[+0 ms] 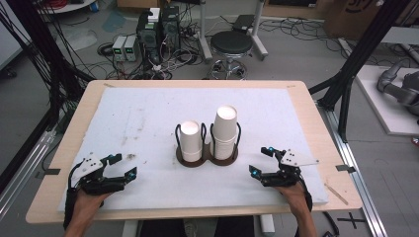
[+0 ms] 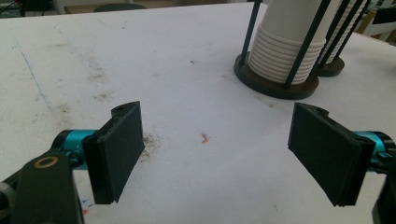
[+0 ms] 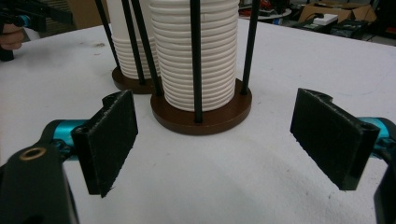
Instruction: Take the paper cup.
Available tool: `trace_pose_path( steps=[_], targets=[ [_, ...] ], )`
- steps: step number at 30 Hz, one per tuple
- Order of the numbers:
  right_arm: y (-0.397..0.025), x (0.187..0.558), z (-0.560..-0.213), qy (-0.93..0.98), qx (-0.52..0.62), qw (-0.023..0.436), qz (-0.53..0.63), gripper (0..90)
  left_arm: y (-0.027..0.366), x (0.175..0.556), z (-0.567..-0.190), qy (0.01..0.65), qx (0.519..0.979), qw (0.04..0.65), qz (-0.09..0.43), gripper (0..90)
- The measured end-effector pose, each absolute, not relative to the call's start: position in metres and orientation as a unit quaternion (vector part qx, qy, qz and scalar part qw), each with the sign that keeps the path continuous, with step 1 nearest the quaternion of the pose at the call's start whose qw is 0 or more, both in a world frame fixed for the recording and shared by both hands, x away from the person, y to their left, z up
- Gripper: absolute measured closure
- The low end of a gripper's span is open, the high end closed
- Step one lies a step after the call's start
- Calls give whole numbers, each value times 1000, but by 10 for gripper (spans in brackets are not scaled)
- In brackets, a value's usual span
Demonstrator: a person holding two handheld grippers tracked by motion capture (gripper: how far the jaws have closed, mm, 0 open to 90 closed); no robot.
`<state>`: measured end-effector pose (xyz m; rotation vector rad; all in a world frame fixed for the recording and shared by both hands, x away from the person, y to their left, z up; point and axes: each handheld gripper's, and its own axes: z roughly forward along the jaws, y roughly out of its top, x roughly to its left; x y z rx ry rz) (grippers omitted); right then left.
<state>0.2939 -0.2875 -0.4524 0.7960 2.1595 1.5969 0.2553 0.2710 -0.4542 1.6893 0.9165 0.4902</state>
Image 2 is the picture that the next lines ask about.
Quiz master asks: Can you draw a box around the white foam mat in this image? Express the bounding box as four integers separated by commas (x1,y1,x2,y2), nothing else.
0,2,396,224

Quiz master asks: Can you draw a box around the stack of white paper cups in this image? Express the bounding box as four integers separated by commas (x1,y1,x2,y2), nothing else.
323,0,369,64

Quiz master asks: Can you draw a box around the black round stool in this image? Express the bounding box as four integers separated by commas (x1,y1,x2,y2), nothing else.
92,2,148,13

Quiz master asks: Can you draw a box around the paper cup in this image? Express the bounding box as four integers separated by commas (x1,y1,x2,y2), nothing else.
247,0,344,86

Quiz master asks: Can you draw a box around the black wire cup holder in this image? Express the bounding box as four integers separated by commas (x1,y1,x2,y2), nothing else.
233,0,332,101
315,0,374,78

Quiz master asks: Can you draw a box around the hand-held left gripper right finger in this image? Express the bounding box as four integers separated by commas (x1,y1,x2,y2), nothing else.
287,102,377,207

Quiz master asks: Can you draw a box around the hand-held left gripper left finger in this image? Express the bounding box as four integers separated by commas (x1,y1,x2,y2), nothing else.
81,100,146,205

